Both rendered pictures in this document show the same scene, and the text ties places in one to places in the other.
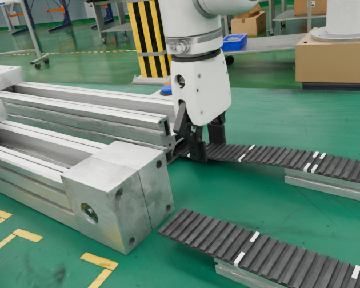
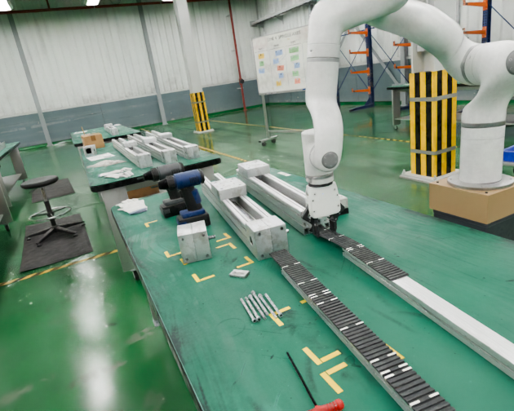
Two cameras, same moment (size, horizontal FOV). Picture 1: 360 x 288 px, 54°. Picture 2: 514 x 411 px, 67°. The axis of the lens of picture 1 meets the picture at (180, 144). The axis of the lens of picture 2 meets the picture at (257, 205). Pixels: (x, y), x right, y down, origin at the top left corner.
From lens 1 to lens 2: 0.77 m
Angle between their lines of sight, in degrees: 31
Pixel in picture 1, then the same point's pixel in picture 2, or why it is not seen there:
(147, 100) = not seen: hidden behind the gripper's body
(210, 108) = (321, 210)
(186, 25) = (310, 171)
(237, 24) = not seen: outside the picture
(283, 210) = (328, 263)
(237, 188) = (321, 251)
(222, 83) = (331, 200)
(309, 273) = (300, 276)
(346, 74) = (458, 209)
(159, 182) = (281, 236)
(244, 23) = not seen: outside the picture
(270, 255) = (295, 269)
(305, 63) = (434, 196)
